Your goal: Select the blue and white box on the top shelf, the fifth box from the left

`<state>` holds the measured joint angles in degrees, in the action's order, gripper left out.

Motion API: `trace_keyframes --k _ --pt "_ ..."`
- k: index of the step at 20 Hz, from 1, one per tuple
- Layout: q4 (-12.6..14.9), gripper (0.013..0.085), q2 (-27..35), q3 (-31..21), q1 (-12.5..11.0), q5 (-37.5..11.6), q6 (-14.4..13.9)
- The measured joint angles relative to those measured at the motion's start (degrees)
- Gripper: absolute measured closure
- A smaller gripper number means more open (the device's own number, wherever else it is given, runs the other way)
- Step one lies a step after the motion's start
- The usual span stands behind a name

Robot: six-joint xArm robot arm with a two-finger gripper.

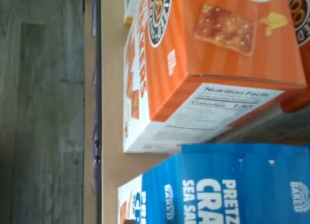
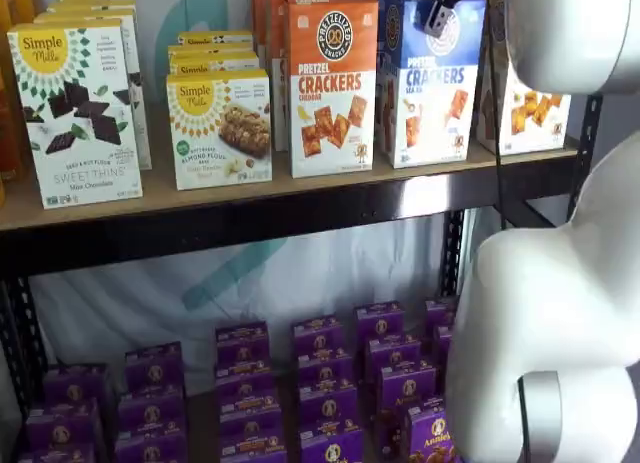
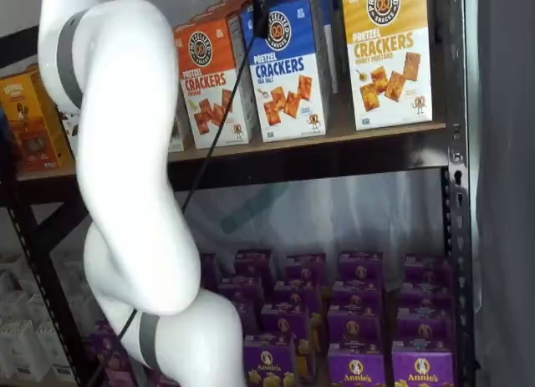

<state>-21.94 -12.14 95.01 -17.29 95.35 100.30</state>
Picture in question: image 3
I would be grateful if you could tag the yellow white pretzel crackers box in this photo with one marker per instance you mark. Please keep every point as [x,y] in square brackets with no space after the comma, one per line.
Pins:
[388,57]

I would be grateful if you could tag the grey perforated metal shelf post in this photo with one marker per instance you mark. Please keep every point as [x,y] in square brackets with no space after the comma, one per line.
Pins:
[459,195]

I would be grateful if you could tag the black perforated metal shelf post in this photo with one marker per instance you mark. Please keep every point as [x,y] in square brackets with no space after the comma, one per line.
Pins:
[37,257]

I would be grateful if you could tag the orange brown snack box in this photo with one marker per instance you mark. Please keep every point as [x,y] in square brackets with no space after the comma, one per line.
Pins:
[31,123]

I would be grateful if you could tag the teal tape strip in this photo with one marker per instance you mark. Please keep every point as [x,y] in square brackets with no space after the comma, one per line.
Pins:
[255,207]

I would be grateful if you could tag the white carton box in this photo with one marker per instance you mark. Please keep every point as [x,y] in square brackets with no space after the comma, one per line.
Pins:
[18,349]
[16,305]

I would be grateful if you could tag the wooden shelf board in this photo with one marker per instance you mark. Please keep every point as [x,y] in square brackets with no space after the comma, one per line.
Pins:
[313,146]

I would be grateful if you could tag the purple Annie's box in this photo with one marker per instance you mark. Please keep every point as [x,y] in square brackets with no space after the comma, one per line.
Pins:
[424,326]
[106,349]
[357,293]
[423,368]
[355,366]
[241,288]
[361,268]
[269,362]
[284,320]
[208,270]
[306,268]
[297,293]
[254,263]
[428,270]
[426,295]
[354,324]

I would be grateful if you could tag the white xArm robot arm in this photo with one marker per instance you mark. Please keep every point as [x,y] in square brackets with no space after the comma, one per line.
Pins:
[125,111]

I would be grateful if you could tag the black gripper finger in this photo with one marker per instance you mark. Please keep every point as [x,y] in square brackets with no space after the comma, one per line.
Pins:
[262,17]

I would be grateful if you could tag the translucent plastic sheet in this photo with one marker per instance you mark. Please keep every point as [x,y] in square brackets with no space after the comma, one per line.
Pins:
[355,211]

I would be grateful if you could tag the blue white pretzel crackers box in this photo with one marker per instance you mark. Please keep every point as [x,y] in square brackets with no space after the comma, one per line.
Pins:
[290,77]

